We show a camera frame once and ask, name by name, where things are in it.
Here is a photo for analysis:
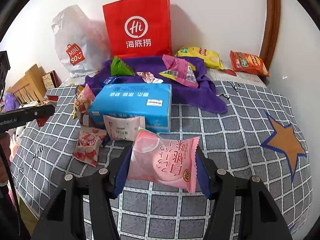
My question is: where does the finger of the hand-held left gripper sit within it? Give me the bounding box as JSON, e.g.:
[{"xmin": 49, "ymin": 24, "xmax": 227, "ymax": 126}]
[{"xmin": 19, "ymin": 104, "xmax": 55, "ymax": 121}]

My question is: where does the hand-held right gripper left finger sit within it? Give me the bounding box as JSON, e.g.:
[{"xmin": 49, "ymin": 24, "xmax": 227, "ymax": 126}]
[{"xmin": 30, "ymin": 144, "xmax": 133, "ymax": 240}]

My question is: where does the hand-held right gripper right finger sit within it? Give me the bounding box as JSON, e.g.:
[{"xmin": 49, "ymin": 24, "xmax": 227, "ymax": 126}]
[{"xmin": 195, "ymin": 146, "xmax": 293, "ymax": 240}]

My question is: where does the red snack packet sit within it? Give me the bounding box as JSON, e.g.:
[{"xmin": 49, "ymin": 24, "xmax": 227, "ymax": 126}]
[{"xmin": 37, "ymin": 95, "xmax": 59, "ymax": 128}]

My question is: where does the pale pink peach packet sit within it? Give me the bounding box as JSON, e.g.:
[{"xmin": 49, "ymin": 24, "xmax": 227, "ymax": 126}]
[{"xmin": 126, "ymin": 127, "xmax": 200, "ymax": 193}]

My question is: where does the cream white snack packet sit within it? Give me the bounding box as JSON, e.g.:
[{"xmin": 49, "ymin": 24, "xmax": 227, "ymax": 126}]
[{"xmin": 103, "ymin": 114, "xmax": 145, "ymax": 141}]

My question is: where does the white red fruit gummy packet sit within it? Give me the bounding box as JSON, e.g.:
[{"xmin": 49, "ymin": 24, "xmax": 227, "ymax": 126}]
[{"xmin": 72, "ymin": 126, "xmax": 107, "ymax": 167}]

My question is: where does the pink mushroom print packet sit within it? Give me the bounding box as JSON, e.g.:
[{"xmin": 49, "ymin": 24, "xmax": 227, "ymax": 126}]
[{"xmin": 75, "ymin": 84, "xmax": 96, "ymax": 128}]

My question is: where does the small blue snack packet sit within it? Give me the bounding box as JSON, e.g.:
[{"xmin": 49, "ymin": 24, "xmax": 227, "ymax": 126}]
[{"xmin": 101, "ymin": 76, "xmax": 120, "ymax": 85}]

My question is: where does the green snack packet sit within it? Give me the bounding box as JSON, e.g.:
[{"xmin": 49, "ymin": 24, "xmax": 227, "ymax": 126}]
[{"xmin": 111, "ymin": 56, "xmax": 134, "ymax": 77}]

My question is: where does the small pink candy packet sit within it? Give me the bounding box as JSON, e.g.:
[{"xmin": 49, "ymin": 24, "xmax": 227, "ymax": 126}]
[{"xmin": 137, "ymin": 71, "xmax": 164, "ymax": 83}]

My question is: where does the magenta snack packet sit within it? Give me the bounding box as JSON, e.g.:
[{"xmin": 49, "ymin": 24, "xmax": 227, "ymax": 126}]
[{"xmin": 159, "ymin": 54, "xmax": 199, "ymax": 88}]

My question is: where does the person's left hand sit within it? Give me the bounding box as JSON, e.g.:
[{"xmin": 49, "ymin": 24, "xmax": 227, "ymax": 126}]
[{"xmin": 0, "ymin": 133, "xmax": 12, "ymax": 184}]

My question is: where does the white black dotted pillow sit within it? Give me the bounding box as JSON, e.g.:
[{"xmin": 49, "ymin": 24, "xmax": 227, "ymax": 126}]
[{"xmin": 10, "ymin": 126, "xmax": 26, "ymax": 141}]

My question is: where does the purple plush toy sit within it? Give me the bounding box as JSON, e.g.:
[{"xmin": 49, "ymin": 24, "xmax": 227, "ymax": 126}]
[{"xmin": 4, "ymin": 92, "xmax": 20, "ymax": 110}]

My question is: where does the patterned gift box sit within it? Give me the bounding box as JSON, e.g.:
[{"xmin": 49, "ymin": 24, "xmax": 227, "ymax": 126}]
[{"xmin": 41, "ymin": 70, "xmax": 62, "ymax": 89}]

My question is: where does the grey checkered blanket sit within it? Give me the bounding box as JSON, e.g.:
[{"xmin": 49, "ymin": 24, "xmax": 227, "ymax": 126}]
[{"xmin": 10, "ymin": 80, "xmax": 314, "ymax": 240}]

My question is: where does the blue tissue box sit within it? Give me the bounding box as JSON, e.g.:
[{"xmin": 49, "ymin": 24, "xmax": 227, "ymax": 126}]
[{"xmin": 89, "ymin": 83, "xmax": 173, "ymax": 133}]

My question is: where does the purple towel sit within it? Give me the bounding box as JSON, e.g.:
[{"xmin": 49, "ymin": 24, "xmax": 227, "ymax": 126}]
[{"xmin": 85, "ymin": 55, "xmax": 228, "ymax": 114}]

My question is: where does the white plastic shopping bag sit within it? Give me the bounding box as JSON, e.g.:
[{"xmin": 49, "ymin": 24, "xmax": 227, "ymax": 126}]
[{"xmin": 51, "ymin": 5, "xmax": 112, "ymax": 78}]

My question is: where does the white printed bedsheet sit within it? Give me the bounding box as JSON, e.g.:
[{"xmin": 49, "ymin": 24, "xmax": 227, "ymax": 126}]
[{"xmin": 207, "ymin": 67, "xmax": 268, "ymax": 88}]

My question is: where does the yellow chips bag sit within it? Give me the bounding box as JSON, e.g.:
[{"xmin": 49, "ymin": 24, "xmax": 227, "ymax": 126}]
[{"xmin": 174, "ymin": 46, "xmax": 225, "ymax": 70}]

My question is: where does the orange chips bag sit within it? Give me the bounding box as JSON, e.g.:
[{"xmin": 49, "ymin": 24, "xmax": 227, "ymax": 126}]
[{"xmin": 229, "ymin": 51, "xmax": 271, "ymax": 77}]

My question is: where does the red paper bag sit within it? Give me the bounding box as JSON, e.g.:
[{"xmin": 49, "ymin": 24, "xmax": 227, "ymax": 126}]
[{"xmin": 102, "ymin": 0, "xmax": 173, "ymax": 58}]

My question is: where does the brown wooden door frame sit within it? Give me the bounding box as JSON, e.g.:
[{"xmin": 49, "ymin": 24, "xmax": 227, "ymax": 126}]
[{"xmin": 259, "ymin": 0, "xmax": 282, "ymax": 68}]

